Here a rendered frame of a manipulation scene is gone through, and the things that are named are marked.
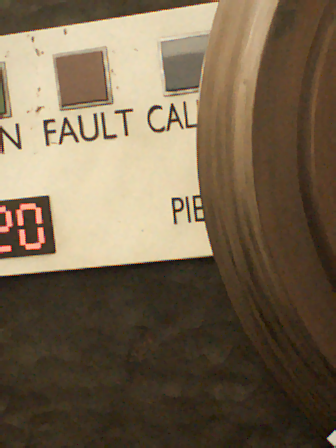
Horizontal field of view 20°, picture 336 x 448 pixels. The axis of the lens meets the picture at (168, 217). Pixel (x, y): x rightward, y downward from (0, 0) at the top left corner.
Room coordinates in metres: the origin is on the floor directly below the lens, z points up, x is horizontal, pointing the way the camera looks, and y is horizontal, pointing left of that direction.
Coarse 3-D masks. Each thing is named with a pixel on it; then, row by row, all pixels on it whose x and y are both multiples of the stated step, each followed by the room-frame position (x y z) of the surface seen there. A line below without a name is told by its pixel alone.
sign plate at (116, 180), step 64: (0, 64) 0.72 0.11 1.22; (128, 64) 0.70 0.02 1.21; (0, 128) 0.73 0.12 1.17; (64, 128) 0.72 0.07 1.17; (128, 128) 0.70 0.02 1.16; (192, 128) 0.69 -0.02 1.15; (0, 192) 0.73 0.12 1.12; (64, 192) 0.72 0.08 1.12; (128, 192) 0.71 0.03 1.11; (192, 192) 0.69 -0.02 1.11; (0, 256) 0.73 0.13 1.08; (64, 256) 0.72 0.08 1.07; (128, 256) 0.71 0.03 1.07; (192, 256) 0.70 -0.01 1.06
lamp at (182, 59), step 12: (192, 36) 0.69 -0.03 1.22; (204, 36) 0.68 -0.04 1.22; (168, 48) 0.69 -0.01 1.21; (180, 48) 0.69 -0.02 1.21; (192, 48) 0.69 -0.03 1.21; (204, 48) 0.68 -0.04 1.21; (168, 60) 0.69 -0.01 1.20; (180, 60) 0.69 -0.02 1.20; (192, 60) 0.69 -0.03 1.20; (168, 72) 0.69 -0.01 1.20; (180, 72) 0.69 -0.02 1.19; (192, 72) 0.69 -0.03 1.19; (168, 84) 0.69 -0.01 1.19; (180, 84) 0.69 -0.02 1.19; (192, 84) 0.69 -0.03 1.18
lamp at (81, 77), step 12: (60, 60) 0.71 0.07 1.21; (72, 60) 0.71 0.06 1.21; (84, 60) 0.71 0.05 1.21; (96, 60) 0.70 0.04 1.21; (60, 72) 0.71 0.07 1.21; (72, 72) 0.71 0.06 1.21; (84, 72) 0.71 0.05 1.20; (96, 72) 0.70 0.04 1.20; (60, 84) 0.71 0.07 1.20; (72, 84) 0.71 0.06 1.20; (84, 84) 0.71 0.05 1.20; (96, 84) 0.70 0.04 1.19; (60, 96) 0.71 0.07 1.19; (72, 96) 0.71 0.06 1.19; (84, 96) 0.71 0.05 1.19; (96, 96) 0.70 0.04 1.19
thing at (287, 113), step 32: (288, 0) 0.53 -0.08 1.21; (320, 0) 0.52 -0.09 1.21; (288, 32) 0.53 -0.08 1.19; (320, 32) 0.52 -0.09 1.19; (288, 64) 0.53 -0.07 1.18; (320, 64) 0.50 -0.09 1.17; (256, 96) 0.53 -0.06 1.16; (288, 96) 0.53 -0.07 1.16; (320, 96) 0.50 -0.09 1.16; (256, 128) 0.53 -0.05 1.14; (288, 128) 0.53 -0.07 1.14; (320, 128) 0.50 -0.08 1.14; (256, 160) 0.53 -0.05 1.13; (288, 160) 0.53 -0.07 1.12; (320, 160) 0.50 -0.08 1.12; (256, 192) 0.53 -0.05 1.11; (288, 192) 0.53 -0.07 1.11; (320, 192) 0.50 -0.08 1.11; (288, 224) 0.53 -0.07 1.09; (320, 224) 0.51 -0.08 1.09; (288, 256) 0.53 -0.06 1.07; (320, 256) 0.52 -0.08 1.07; (288, 288) 0.53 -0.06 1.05; (320, 288) 0.53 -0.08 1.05; (320, 320) 0.53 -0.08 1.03
